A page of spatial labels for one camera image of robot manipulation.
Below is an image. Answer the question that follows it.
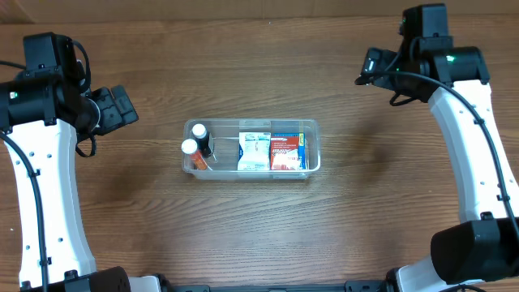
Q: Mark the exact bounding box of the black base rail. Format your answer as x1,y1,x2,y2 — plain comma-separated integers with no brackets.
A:
156,273,401,292

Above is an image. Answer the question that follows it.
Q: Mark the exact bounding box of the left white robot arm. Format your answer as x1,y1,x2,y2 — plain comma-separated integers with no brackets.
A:
1,75,164,291

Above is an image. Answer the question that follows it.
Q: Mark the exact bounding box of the clear plastic container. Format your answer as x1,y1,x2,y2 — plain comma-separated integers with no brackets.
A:
182,118,321,180

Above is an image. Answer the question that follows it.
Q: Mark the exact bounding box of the white blue box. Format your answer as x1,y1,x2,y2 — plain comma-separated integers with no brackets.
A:
238,132,271,171

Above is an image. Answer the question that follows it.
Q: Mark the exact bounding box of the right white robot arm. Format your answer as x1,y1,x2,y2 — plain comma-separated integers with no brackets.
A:
355,47,518,291

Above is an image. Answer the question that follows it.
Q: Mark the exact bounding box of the orange bottle white cap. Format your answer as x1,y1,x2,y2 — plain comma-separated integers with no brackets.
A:
181,139,208,170

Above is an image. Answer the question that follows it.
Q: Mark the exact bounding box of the red white box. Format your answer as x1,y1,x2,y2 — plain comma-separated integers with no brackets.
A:
269,135,303,171

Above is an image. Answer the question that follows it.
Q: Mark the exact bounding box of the dark bottle white cap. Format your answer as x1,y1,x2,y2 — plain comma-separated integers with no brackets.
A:
191,123,214,158

